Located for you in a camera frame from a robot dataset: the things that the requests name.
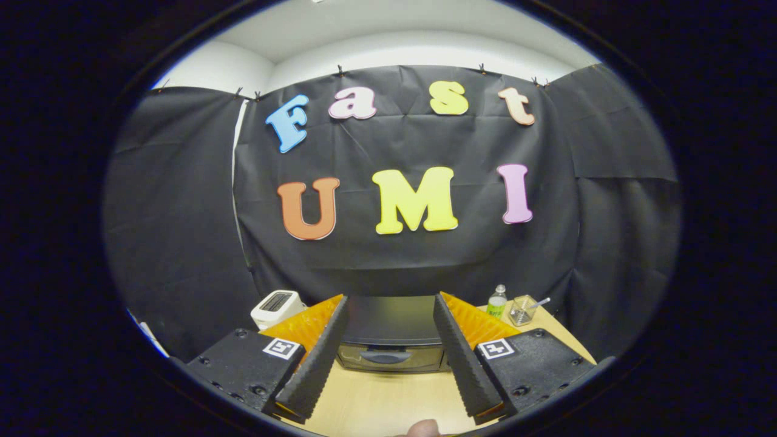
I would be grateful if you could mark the black toaster oven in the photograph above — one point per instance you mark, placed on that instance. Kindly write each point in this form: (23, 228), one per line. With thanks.
(388, 318)

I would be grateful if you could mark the clear bottle with green label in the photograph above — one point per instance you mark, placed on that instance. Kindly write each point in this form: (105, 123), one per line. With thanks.
(496, 306)

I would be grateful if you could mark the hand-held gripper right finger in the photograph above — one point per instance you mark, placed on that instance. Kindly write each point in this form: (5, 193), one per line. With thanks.
(464, 364)

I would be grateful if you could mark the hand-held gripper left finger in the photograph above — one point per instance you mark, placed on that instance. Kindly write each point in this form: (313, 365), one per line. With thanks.
(315, 364)

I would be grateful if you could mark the white pop-up toaster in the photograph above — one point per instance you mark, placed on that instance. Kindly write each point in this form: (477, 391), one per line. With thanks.
(276, 306)

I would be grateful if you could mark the metal spoon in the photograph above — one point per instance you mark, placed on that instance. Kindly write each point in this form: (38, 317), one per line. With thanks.
(543, 300)

